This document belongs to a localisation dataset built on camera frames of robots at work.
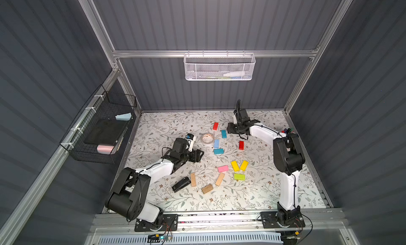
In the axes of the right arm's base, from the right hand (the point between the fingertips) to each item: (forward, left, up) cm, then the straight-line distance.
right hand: (229, 128), depth 101 cm
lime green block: (-29, -4, -7) cm, 30 cm away
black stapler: (-34, +26, -4) cm, 43 cm away
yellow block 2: (-22, -8, -7) cm, 24 cm away
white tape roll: (-2, +14, -7) cm, 16 cm away
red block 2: (-7, -8, -8) cm, 14 cm away
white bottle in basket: (+20, -2, +27) cm, 34 cm away
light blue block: (-7, +8, -7) cm, 13 cm away
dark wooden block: (-36, +14, -6) cm, 39 cm away
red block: (+8, +9, -7) cm, 14 cm away
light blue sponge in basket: (-8, +57, +20) cm, 61 cm away
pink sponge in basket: (-29, +57, +23) cm, 68 cm away
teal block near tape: (-12, +7, -8) cm, 16 cm away
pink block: (-24, +5, -8) cm, 25 cm away
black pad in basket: (-22, +58, +25) cm, 67 cm away
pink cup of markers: (-6, -34, +6) cm, 35 cm away
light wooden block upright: (-32, +21, -6) cm, 39 cm away
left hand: (-18, +18, +1) cm, 25 cm away
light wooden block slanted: (-30, +7, -7) cm, 32 cm away
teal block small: (+2, +3, -8) cm, 8 cm away
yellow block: (-22, -2, -7) cm, 24 cm away
